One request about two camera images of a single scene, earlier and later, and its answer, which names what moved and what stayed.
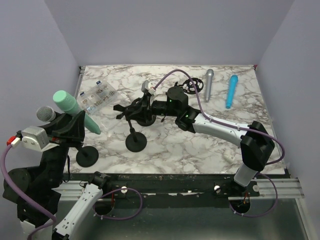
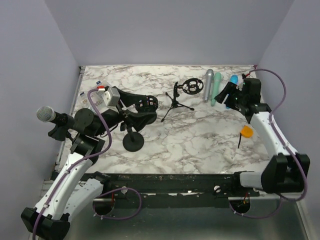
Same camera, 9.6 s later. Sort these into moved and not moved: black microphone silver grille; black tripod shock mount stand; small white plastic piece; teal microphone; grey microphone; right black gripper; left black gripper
Moved: left black gripper; right black gripper; teal microphone
Not moved: black microphone silver grille; small white plastic piece; black tripod shock mount stand; grey microphone
